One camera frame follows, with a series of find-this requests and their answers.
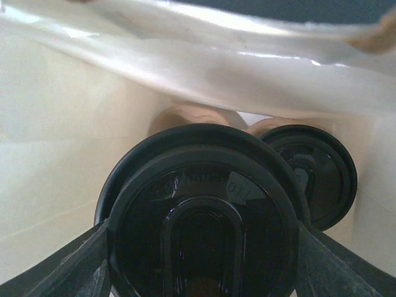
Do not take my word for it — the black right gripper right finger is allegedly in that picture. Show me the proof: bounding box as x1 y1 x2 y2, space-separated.
295 223 395 296

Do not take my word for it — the single brown cup carrier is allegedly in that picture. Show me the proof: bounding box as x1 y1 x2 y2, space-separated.
151 105 298 140

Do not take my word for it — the cream paper bag with handles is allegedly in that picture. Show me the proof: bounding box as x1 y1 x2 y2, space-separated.
1 1 395 285

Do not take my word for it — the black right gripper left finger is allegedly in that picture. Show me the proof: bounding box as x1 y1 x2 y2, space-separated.
1 221 109 296

